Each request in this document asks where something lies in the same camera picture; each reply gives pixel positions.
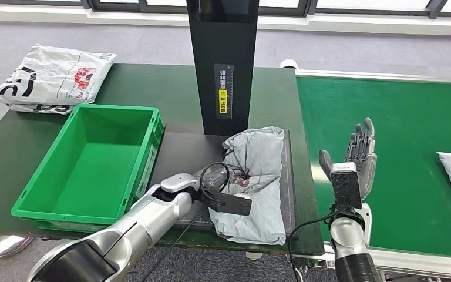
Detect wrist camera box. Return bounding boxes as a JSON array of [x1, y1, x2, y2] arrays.
[[330, 162, 364, 212], [208, 192, 253, 217]]

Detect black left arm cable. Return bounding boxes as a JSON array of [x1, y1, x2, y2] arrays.
[[142, 161, 232, 282]]

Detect dark window frame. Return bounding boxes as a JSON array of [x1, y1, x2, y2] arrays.
[[0, 0, 451, 19]]

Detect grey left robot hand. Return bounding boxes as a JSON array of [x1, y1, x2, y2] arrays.
[[194, 163, 250, 196]]

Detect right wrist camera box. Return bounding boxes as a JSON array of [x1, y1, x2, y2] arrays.
[[330, 162, 364, 212]]

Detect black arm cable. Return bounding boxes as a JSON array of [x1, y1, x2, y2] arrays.
[[287, 207, 348, 282], [142, 161, 232, 282]]

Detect round chrome base plate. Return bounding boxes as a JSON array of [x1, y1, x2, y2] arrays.
[[0, 233, 35, 259]]

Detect green conveyor belt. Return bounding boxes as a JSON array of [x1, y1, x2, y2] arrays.
[[280, 58, 451, 281]]

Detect black inbound scanner machine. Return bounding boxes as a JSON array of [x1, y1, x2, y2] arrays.
[[149, 0, 299, 239]]

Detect white courier bag red print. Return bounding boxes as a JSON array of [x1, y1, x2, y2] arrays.
[[0, 43, 118, 106]]

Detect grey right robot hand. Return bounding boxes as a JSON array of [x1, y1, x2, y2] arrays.
[[318, 117, 378, 200]]

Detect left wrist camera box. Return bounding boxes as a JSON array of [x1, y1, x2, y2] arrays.
[[208, 192, 253, 217]]

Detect white courier bag black print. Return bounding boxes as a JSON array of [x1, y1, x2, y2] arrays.
[[9, 102, 75, 116]]

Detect green plastic crate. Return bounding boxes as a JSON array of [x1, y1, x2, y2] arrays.
[[11, 103, 165, 233]]

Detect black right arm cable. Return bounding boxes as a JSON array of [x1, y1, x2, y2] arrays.
[[287, 207, 348, 282]]

